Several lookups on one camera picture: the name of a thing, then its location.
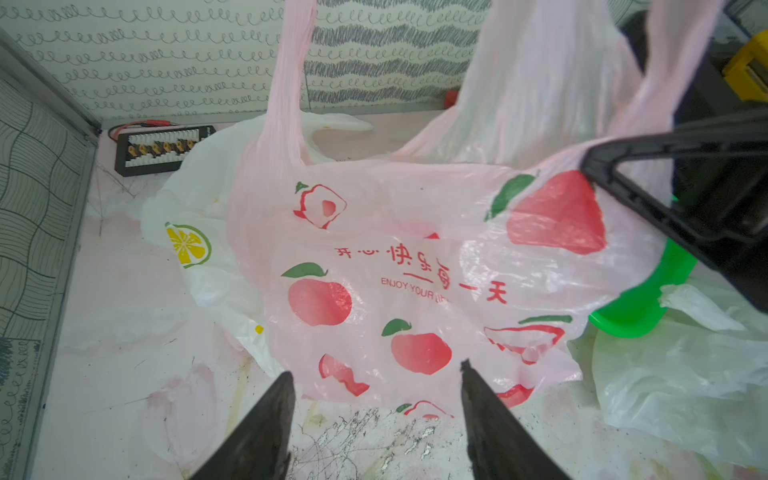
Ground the green plastic basket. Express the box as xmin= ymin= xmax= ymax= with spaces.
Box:
xmin=587 ymin=197 xmax=700 ymax=339

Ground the white lemon print bag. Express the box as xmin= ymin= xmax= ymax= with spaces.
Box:
xmin=569 ymin=265 xmax=767 ymax=470

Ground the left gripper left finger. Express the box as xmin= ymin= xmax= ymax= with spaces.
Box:
xmin=192 ymin=371 xmax=296 ymax=480

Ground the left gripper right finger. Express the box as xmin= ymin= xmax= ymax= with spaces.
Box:
xmin=461 ymin=360 xmax=569 ymax=480

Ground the floral pink table mat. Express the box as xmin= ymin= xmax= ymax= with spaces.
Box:
xmin=29 ymin=110 xmax=768 ymax=480

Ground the pink patterned plastic bag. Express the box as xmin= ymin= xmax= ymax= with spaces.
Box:
xmin=228 ymin=1 xmax=722 ymax=418

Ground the black small tray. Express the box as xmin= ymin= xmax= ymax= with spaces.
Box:
xmin=114 ymin=125 xmax=216 ymax=177

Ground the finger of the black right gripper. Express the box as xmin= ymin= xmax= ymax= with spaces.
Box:
xmin=580 ymin=107 xmax=767 ymax=312

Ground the black plastic toolbox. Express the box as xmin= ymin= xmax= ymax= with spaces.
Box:
xmin=612 ymin=1 xmax=767 ymax=136

